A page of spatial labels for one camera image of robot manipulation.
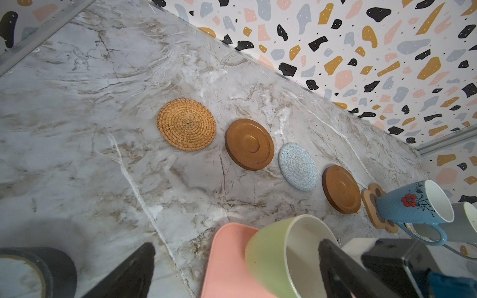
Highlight pink tray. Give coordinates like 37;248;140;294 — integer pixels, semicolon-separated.
201;223;273;298

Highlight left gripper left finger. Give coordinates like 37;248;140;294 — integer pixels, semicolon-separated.
83;242;155;298

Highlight blue mug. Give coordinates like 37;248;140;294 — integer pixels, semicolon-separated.
376;180;455;247

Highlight grey mug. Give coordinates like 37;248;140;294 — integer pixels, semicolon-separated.
413;202;477;244

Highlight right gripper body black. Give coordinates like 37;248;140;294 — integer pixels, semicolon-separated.
361;238;477;298

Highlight black tape roll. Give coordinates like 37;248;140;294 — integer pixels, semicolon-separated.
1;247;77;298

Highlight dark brown wooden coaster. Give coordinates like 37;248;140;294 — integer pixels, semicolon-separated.
225;119;275;171

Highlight green mug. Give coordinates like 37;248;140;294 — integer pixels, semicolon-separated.
245;215;339;298

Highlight light brown wooden coaster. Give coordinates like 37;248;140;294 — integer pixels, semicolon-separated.
322;165;361;214

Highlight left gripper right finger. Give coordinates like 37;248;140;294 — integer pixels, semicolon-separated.
318;239;398;298

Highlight brown rattan woven coaster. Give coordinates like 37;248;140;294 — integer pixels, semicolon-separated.
157;98;217;151

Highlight light blue woven coaster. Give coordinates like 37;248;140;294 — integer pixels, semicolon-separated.
278;143;319;192

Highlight cork paw coaster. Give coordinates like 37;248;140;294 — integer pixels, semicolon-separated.
361;183;399;233

